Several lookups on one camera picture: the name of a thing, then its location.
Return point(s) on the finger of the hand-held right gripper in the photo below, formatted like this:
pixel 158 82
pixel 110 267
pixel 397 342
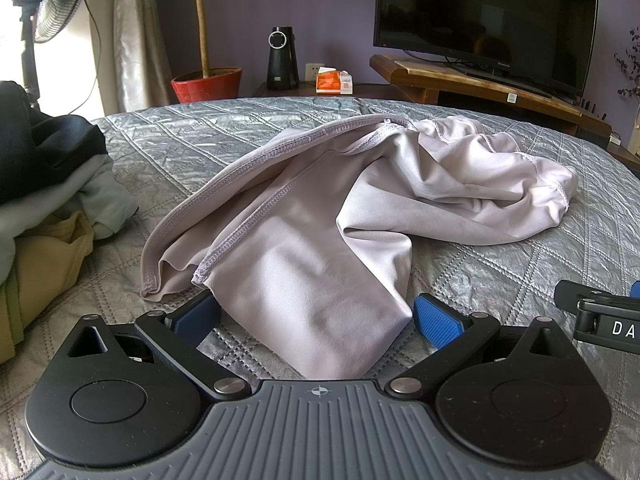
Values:
pixel 570 291
pixel 636 290

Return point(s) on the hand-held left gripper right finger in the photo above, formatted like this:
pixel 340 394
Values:
pixel 437 322

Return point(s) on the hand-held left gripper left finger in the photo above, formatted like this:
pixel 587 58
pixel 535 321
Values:
pixel 197 317

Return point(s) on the lilac pants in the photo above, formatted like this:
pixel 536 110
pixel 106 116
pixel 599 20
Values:
pixel 310 260

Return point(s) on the silver quilted table cover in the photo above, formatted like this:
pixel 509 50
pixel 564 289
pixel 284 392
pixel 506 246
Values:
pixel 475 270

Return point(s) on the small white box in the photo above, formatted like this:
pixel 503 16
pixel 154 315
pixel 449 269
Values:
pixel 615 140

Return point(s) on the beige garment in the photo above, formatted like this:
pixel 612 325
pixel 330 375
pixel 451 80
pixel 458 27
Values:
pixel 45 270

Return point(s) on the light blue garment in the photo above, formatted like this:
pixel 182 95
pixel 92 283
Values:
pixel 95 195

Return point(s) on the dark wooden television cabinet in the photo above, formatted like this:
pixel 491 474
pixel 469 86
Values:
pixel 592 130

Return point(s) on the black router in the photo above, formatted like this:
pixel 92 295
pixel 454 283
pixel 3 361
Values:
pixel 590 110

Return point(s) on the purple dried plant woven vase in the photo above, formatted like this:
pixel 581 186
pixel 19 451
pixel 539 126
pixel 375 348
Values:
pixel 632 60

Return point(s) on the green tree in red pot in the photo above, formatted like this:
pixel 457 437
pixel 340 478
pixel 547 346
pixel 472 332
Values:
pixel 210 85

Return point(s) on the light wooden television riser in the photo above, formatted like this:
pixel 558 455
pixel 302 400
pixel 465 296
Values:
pixel 425 80

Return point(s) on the orange tissue box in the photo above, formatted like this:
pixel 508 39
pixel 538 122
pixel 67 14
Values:
pixel 332 84

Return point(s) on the black cone speaker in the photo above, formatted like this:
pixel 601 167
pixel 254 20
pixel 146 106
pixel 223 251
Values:
pixel 282 70

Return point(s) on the grey silky curtain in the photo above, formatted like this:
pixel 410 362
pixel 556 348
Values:
pixel 140 35

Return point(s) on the black flat television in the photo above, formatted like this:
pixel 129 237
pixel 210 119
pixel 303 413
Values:
pixel 475 10

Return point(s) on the black standing fan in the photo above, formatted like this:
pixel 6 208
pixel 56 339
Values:
pixel 55 15

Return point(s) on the white wall outlet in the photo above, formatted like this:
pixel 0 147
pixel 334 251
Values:
pixel 312 71

